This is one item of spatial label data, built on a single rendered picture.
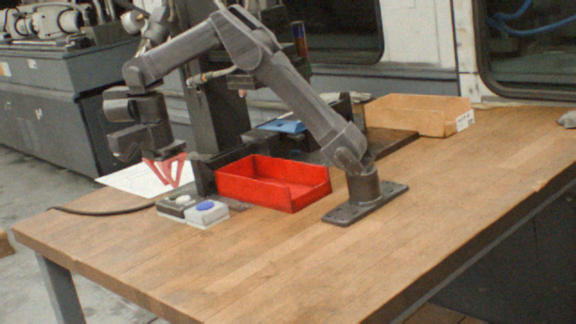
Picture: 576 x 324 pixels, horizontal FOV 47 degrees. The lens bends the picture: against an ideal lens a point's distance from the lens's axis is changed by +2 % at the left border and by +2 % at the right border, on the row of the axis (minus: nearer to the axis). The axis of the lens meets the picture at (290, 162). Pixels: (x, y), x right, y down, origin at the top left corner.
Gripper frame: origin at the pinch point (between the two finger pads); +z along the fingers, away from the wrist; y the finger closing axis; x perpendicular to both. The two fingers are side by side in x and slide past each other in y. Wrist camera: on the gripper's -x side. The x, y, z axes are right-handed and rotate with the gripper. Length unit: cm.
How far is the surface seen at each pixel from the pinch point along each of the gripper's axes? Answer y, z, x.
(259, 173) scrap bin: 3.7, 5.4, 21.5
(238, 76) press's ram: -2.2, -16.9, 25.5
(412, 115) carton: 22, 1, 58
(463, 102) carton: 29, 1, 70
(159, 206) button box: -1.1, 4.5, -3.4
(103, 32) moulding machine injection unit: -298, -2, 145
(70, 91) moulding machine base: -304, 30, 113
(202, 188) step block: -0.7, 4.8, 8.0
